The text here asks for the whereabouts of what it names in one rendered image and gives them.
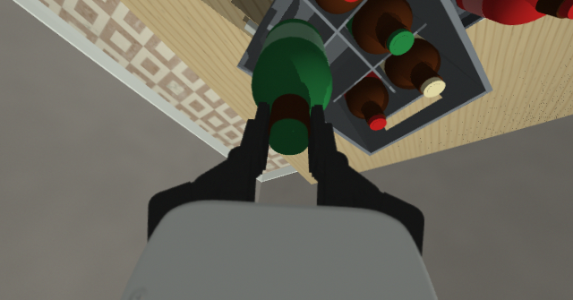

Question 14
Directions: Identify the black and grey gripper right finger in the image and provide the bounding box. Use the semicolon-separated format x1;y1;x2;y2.
308;105;424;257

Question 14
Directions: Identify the dark grey tray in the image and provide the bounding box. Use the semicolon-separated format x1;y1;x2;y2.
451;0;483;30

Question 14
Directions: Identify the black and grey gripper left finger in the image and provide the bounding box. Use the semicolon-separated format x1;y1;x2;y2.
148;102;270;241

